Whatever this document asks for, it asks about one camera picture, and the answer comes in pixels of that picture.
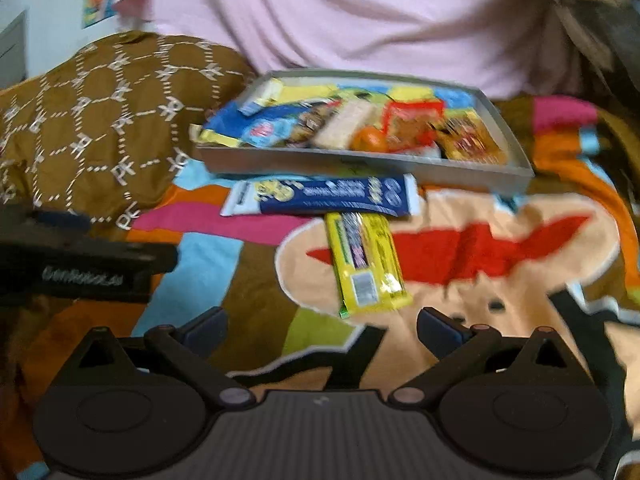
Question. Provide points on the tan baked snack packet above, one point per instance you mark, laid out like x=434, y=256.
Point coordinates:
x=342, y=122

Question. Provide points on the yellow and brown snack packet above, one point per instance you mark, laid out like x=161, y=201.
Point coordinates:
x=472, y=137

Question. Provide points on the light blue snack packet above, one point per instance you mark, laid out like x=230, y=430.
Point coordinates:
x=265, y=131

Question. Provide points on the small white and blue packet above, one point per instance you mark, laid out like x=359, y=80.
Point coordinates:
x=248, y=106

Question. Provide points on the long yellow snack packet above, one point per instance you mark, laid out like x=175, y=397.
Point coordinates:
x=365, y=265

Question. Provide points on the grey tray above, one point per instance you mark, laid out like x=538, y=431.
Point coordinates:
x=350, y=166

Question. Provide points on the orange fruit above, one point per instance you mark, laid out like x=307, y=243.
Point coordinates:
x=370, y=140

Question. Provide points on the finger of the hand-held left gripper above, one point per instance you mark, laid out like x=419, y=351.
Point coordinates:
x=60, y=220

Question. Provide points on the brown patterned cloth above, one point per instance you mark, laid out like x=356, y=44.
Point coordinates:
x=100, y=110

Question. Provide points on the grey wall box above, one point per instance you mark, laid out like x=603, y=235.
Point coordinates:
x=12, y=50

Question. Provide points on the pale yellow snack packet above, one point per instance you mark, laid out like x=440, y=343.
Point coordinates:
x=270, y=91

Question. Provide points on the brown and red snack packet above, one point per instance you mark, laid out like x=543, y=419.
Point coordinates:
x=312, y=125

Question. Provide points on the navy blue snack packet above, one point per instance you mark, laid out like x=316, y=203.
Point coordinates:
x=330, y=196

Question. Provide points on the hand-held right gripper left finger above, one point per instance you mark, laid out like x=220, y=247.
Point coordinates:
x=205, y=331

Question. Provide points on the small yellow snack packet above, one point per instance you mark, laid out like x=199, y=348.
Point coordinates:
x=212, y=136

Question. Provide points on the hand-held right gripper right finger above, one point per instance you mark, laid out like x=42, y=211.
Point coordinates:
x=440, y=330

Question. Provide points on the colourful printed blanket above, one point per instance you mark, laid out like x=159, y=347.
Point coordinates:
x=450, y=252

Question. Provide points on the pink cloth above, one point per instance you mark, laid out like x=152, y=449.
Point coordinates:
x=350, y=20

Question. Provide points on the colourful cartoon towel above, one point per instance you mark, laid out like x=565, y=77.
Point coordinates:
x=411, y=92

